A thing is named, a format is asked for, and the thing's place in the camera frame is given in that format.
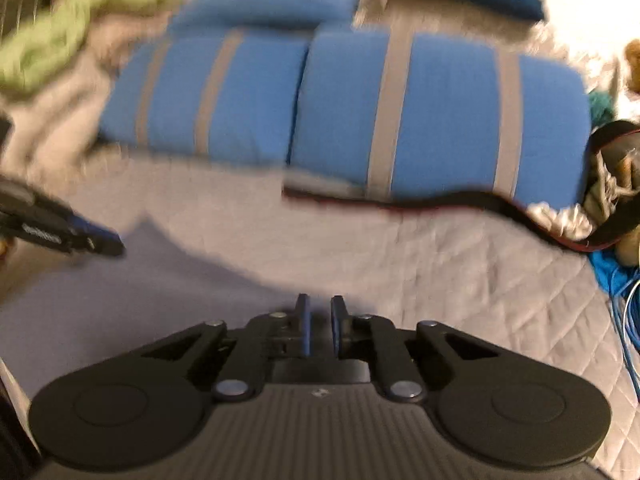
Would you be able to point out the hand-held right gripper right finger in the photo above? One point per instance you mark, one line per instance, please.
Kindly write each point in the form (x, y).
(336, 325)

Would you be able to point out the shiny white cloth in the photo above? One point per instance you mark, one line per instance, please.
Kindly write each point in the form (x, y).
(560, 222)

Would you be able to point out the tan plush toy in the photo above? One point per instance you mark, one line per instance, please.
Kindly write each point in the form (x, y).
(630, 247)

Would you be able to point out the teal yarn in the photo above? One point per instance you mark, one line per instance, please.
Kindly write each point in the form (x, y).
(600, 107)

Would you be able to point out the green cloth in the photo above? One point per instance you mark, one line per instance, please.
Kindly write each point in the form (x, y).
(50, 45)

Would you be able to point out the cream fluffy blanket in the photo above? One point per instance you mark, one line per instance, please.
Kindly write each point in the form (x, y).
(60, 110)

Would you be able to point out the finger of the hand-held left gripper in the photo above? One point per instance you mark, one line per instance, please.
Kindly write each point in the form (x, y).
(97, 237)

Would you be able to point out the black shoulder bag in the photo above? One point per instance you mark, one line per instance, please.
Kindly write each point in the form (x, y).
(475, 202)

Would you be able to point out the grey quilted bedspread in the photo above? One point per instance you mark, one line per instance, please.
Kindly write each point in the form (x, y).
(425, 270)

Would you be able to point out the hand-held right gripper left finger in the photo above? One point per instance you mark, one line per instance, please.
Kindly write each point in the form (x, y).
(304, 325)

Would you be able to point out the brown teddy bear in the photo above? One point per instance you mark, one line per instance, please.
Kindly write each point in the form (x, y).
(634, 65)

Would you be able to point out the grey-blue pants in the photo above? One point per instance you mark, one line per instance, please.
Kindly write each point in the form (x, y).
(125, 300)

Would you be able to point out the blue grey-striped pillow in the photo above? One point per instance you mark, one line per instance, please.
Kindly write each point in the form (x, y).
(175, 90)
(450, 110)

